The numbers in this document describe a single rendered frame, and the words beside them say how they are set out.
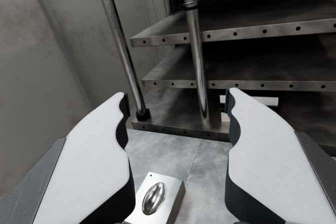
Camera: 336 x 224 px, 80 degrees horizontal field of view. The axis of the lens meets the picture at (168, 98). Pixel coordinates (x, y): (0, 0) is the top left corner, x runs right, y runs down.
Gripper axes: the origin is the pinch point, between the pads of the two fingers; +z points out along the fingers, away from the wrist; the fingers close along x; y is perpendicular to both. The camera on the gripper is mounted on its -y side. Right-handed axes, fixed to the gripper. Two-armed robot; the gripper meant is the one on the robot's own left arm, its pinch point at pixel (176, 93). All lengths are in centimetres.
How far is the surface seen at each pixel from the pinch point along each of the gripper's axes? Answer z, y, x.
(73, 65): 181, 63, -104
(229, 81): 80, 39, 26
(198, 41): 81, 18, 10
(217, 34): 82, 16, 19
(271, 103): 72, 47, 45
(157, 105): 109, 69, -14
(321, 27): 67, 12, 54
